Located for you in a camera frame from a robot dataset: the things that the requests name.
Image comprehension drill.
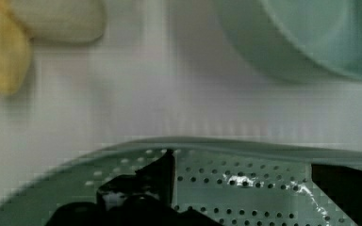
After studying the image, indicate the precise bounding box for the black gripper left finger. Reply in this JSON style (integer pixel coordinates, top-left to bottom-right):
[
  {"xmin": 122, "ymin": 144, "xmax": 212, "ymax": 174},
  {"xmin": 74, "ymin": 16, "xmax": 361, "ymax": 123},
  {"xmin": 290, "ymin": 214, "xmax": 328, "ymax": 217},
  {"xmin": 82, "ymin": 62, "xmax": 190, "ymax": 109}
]
[{"xmin": 45, "ymin": 150, "xmax": 222, "ymax": 226}]

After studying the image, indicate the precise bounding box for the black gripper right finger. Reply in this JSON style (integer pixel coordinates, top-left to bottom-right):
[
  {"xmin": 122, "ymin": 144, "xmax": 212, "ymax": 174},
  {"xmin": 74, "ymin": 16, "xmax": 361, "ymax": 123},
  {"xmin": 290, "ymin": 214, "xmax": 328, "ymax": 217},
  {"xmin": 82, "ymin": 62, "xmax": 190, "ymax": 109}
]
[{"xmin": 311, "ymin": 164, "xmax": 362, "ymax": 226}]

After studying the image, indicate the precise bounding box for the toy peeled banana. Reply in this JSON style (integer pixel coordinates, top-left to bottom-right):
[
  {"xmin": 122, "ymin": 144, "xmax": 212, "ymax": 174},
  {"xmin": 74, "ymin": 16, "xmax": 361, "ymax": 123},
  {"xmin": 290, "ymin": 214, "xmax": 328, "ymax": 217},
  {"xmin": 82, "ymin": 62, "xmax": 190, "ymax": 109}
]
[{"xmin": 0, "ymin": 0, "xmax": 107, "ymax": 95}]

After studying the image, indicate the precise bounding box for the green mug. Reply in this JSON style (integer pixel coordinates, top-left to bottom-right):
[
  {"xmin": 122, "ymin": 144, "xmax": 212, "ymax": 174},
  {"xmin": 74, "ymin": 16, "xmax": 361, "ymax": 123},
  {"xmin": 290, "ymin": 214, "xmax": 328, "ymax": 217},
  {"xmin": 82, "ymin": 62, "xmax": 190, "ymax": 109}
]
[{"xmin": 212, "ymin": 0, "xmax": 362, "ymax": 83}]

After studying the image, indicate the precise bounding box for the green plastic strainer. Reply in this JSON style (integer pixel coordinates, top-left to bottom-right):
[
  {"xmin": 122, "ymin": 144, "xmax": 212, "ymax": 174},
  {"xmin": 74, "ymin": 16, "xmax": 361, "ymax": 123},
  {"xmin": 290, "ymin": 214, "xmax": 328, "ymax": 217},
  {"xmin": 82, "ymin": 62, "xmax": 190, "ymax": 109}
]
[{"xmin": 0, "ymin": 137, "xmax": 362, "ymax": 226}]

